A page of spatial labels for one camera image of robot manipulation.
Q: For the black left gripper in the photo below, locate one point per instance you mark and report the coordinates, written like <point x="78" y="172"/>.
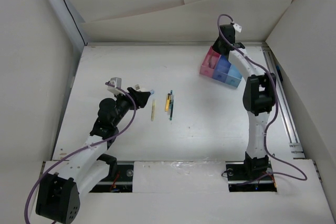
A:
<point x="134" y="103"/>

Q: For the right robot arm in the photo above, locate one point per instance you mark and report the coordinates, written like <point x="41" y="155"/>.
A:
<point x="258" y="100"/>

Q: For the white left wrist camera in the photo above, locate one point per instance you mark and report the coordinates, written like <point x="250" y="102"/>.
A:
<point x="114" y="85"/>

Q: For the aluminium rail right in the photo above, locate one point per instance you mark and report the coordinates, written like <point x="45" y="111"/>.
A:
<point x="284" y="111"/>

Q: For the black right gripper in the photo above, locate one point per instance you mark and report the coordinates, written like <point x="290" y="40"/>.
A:
<point x="216" y="47"/>

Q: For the blue teal gel pen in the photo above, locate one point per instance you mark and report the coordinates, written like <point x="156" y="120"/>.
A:
<point x="171" y="104"/>

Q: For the pale yellow highlighter pen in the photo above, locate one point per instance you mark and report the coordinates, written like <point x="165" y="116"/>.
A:
<point x="153" y="110"/>

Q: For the pink container compartment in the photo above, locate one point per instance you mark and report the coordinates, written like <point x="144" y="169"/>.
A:
<point x="204" y="69"/>

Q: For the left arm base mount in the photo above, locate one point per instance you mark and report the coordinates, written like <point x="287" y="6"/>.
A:
<point x="119" y="178"/>

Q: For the dark blue container compartment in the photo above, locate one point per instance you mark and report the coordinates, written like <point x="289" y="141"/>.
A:
<point x="221" y="69"/>

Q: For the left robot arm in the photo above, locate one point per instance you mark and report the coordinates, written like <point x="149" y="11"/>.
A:
<point x="60" y="193"/>

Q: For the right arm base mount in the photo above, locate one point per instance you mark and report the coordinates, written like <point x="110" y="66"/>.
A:
<point x="241" y="181"/>

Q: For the light blue container compartment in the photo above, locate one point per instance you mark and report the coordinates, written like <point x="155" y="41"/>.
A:
<point x="233" y="77"/>

